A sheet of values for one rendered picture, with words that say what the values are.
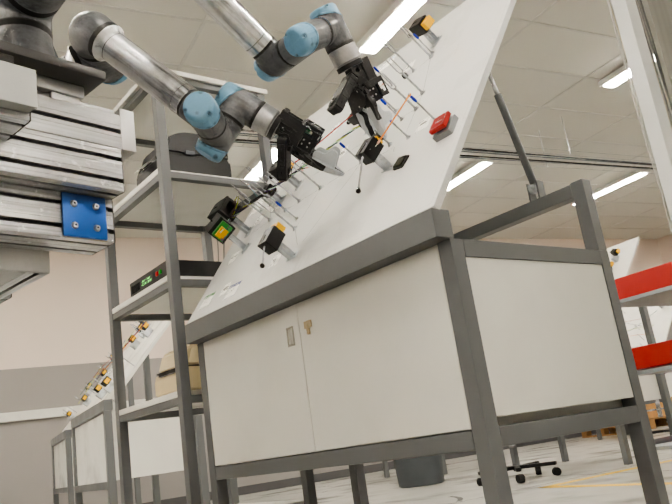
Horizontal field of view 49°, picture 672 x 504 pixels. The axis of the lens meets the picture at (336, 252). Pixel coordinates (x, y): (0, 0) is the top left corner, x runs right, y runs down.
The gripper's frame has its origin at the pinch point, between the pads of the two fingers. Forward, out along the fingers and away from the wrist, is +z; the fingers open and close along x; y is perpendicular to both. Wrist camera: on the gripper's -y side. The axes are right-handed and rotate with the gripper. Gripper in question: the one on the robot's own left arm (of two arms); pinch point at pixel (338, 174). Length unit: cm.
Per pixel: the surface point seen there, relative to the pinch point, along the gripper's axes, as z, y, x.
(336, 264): 11.3, -16.3, -11.2
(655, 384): 276, -119, 333
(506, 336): 50, -1, -30
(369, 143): 2.6, 9.1, 6.8
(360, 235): 12.4, -6.7, -10.7
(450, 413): 47, -18, -42
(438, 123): 14.2, 24.1, -0.5
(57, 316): -205, -504, 527
